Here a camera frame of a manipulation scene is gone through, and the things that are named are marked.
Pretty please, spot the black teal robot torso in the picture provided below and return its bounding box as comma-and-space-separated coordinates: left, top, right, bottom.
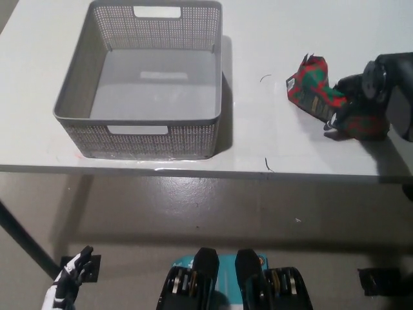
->
156, 247, 312, 310

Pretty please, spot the red green coffee bean bag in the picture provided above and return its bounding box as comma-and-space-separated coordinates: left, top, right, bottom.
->
285, 52, 390, 142

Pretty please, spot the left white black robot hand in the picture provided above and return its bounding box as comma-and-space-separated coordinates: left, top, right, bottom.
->
43, 245, 95, 310

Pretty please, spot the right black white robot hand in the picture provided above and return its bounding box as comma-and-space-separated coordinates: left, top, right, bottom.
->
323, 61, 392, 134

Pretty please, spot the gray perforated plastic basket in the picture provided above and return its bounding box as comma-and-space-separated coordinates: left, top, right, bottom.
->
51, 0, 225, 160

